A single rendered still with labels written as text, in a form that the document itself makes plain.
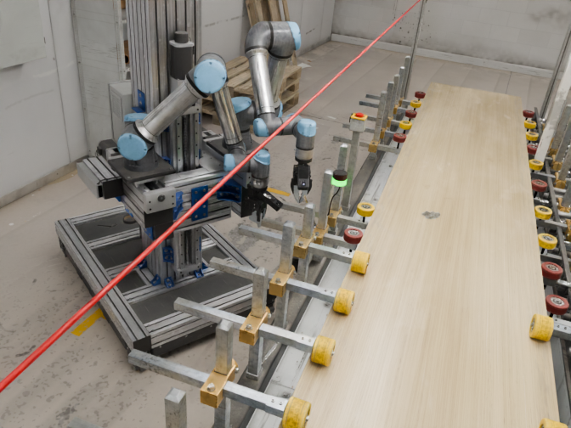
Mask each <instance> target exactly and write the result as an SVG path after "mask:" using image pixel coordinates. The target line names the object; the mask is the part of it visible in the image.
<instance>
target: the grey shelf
mask: <svg viewBox="0 0 571 428"><path fill-rule="evenodd" d="M74 1H75V2H74ZM113 2H114V6H113ZM71 13H72V20H73V27H74V35H75V42H76V56H77V63H78V70H79V77H80V85H81V92H82V106H83V113H84V121H85V127H86V135H87V142H88V156H89V158H93V156H95V152H96V150H97V146H98V141H99V140H100V139H106V138H112V131H111V121H110V103H109V94H108V85H107V83H109V82H124V81H131V73H130V64H125V54H124V41H126V40H128V36H127V12H126V9H125V8H124V9H122V8H121V0H71ZM78 37H79V39H78ZM118 44H119V45H118ZM79 45H80V46H79ZM116 45H117V47H116ZM119 50H120V51H119ZM117 55H118V58H117ZM83 82H84V83H83ZM84 89H85V90H84ZM85 97H86V98H85ZM86 104H87V105H86ZM88 126H89V127H88ZM89 133H90V134H89ZM90 141H91V142H90ZM97 152H98V151H97ZM97 152H96V156H101V155H99V153H98V155H97ZM92 154H93V156H92Z"/></svg>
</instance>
